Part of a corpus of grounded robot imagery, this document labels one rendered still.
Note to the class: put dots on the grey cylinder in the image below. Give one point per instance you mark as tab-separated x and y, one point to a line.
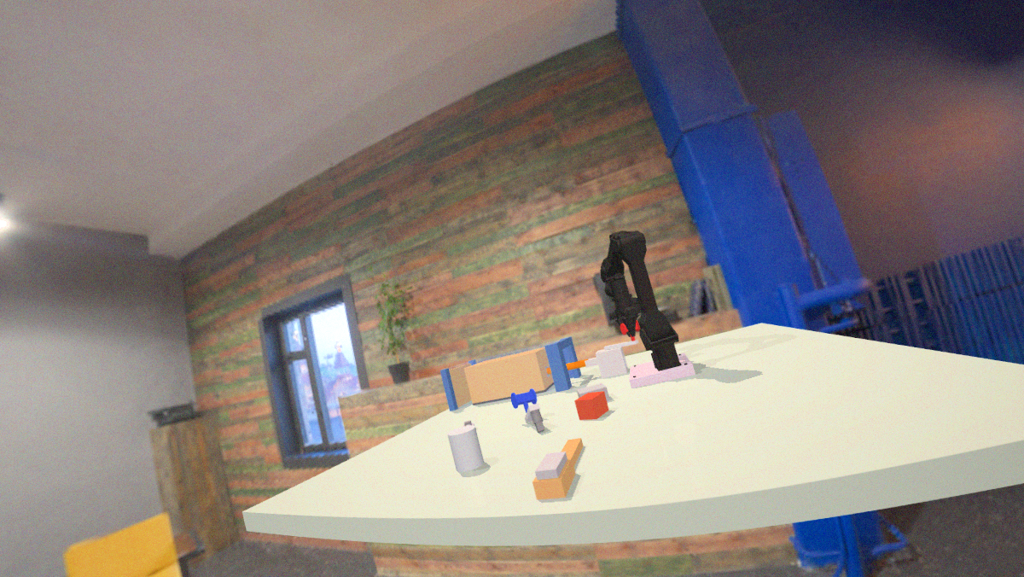
465	448

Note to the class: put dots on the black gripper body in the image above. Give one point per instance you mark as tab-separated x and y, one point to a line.
623	306

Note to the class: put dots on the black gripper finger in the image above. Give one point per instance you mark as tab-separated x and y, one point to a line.
619	321
630	324

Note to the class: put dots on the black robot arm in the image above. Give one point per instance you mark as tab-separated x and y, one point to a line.
656	333

